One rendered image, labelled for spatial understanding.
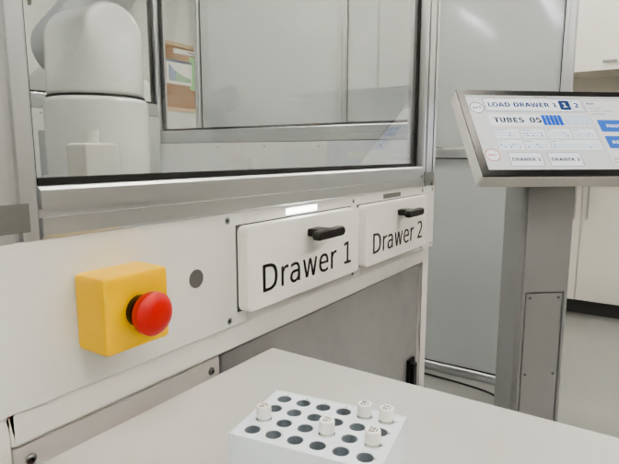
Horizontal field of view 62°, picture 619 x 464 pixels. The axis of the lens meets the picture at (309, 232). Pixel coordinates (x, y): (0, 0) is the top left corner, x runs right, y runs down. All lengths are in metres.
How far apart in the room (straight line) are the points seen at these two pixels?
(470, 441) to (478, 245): 1.91
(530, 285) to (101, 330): 1.32
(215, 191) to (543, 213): 1.15
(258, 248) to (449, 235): 1.82
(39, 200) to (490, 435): 0.45
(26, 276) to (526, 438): 0.46
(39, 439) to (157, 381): 0.13
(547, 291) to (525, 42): 1.10
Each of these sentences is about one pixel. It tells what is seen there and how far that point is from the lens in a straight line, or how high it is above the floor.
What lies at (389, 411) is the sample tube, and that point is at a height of 0.81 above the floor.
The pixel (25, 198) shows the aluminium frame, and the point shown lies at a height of 0.98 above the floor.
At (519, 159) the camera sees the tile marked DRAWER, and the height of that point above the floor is 1.00.
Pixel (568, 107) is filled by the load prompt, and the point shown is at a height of 1.15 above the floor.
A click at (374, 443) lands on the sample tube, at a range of 0.42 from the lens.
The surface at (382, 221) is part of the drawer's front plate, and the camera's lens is 0.96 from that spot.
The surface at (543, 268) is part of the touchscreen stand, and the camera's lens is 1.63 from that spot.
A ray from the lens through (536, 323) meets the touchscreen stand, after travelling 1.67.
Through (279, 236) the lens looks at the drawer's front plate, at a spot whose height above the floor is 0.91.
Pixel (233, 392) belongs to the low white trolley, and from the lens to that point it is 0.59.
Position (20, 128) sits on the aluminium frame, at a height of 1.04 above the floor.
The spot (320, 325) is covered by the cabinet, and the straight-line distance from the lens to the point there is 0.87.
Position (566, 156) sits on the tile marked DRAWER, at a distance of 1.54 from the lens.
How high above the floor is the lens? 1.02
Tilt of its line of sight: 9 degrees down
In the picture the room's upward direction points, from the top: straight up
